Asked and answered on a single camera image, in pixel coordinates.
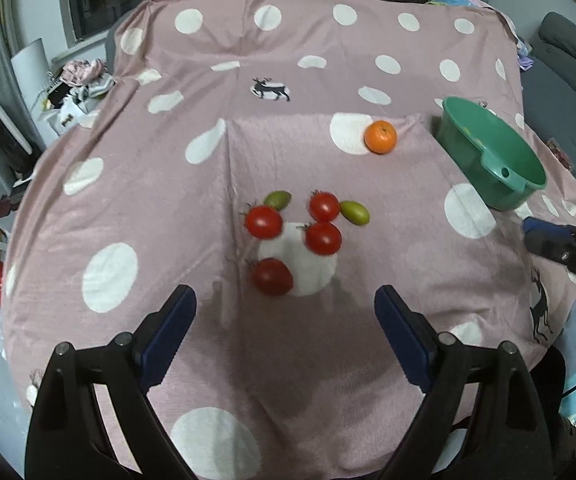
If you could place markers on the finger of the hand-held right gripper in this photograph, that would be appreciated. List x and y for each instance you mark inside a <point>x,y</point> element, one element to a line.
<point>543,247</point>
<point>548,227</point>

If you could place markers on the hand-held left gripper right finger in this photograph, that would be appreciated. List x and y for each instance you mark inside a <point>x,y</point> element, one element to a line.
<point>403,340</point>

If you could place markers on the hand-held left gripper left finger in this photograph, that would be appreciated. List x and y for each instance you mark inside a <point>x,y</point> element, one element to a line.
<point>167,340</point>

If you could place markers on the green plastic basin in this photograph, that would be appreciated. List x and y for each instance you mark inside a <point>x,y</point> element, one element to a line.
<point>468,150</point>

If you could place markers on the red tomato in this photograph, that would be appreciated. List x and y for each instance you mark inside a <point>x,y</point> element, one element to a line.
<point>272,276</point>
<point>324,207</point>
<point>323,238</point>
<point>264,222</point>

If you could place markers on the small green olive fruit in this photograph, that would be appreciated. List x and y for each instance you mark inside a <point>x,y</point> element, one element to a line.
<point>278,199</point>
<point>355,211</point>

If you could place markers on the red patterned pouch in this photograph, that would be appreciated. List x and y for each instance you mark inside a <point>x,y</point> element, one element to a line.
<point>560,152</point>

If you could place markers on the light blue sheet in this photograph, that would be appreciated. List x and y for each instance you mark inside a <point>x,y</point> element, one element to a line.
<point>573,350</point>

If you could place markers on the grey sofa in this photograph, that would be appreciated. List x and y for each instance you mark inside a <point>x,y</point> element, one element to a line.
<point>568,85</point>

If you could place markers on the purple cloth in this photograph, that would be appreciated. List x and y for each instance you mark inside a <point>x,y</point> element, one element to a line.
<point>524,55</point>

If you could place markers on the pink polka dot blanket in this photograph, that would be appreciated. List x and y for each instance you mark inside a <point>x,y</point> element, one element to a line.
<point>217,160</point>

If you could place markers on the orange mandarin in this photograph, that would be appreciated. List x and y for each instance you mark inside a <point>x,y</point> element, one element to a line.
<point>381,137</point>

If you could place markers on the colourful cloth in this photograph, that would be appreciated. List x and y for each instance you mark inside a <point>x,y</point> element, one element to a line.
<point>455,1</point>

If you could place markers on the white printed bag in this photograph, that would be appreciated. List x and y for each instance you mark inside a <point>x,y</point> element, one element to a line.
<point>70,112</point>

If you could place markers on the pile of pink clothes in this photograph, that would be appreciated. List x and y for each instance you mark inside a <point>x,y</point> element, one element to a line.
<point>82,71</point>

